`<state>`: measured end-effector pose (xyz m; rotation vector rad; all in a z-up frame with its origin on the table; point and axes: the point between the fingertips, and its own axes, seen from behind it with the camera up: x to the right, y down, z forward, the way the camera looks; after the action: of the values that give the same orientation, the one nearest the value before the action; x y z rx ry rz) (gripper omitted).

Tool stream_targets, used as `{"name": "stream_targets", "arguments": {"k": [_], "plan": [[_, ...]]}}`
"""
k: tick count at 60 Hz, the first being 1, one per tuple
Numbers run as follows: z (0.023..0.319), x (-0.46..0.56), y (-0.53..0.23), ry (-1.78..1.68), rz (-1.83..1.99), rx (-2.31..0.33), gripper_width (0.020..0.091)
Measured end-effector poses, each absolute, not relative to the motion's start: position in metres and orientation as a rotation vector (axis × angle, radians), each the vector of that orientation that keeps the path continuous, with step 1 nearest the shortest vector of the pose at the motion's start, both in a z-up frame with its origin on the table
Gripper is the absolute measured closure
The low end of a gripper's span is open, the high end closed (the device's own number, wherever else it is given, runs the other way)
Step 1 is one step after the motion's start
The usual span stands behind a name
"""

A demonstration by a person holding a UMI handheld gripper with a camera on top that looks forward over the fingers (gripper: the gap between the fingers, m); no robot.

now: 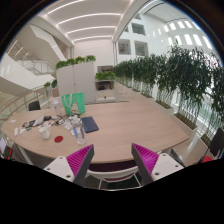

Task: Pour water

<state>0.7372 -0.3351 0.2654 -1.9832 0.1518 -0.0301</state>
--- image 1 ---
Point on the green cat-print tote bag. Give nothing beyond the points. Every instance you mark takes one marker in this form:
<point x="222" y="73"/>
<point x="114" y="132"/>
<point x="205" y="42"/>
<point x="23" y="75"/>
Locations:
<point x="78" y="103"/>

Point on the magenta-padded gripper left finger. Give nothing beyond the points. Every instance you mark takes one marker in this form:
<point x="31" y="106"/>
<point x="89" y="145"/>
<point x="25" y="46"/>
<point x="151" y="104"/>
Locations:
<point x="58" y="166"/>

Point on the glass balcony railing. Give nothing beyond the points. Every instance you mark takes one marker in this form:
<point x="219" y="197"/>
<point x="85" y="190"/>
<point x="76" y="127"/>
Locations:
<point x="20" y="100"/>

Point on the black office chair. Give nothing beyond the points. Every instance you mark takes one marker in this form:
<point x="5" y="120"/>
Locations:
<point x="34" y="105"/>

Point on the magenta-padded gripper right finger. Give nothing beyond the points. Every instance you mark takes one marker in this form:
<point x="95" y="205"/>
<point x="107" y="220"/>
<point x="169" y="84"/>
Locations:
<point x="165" y="165"/>

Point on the clear lidded tumbler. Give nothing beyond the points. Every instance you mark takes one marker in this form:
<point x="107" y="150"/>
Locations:
<point x="57" y="106"/>

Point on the ceiling light strips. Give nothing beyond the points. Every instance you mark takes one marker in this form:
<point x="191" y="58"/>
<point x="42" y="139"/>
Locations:
<point x="90" y="15"/>

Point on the white cabinet topped with plants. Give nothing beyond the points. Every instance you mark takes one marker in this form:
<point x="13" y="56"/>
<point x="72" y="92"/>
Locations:
<point x="80" y="83"/>

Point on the clear plastic water bottle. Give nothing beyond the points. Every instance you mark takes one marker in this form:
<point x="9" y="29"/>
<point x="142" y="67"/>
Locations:
<point x="81" y="135"/>

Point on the dark blue keyboard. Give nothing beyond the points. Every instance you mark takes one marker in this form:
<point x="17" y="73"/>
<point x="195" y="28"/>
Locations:
<point x="89" y="124"/>

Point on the black red chair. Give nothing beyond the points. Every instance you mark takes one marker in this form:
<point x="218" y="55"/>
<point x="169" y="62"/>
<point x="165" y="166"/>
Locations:
<point x="217" y="143"/>

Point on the long white remote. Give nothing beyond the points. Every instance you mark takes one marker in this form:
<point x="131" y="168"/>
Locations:
<point x="15" y="131"/>

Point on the white ceramic mug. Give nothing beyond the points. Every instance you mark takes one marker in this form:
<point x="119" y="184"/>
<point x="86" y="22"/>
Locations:
<point x="44" y="133"/>

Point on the white chair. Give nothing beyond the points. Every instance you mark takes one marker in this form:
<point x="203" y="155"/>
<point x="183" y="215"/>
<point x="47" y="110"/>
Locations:
<point x="113" y="173"/>

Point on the white booklet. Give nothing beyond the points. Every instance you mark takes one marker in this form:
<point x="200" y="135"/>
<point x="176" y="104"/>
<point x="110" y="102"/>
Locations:
<point x="38" y="120"/>

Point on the row of potted trees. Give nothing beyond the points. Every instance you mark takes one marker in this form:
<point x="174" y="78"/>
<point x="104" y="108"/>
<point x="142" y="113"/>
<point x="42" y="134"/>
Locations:
<point x="186" y="76"/>

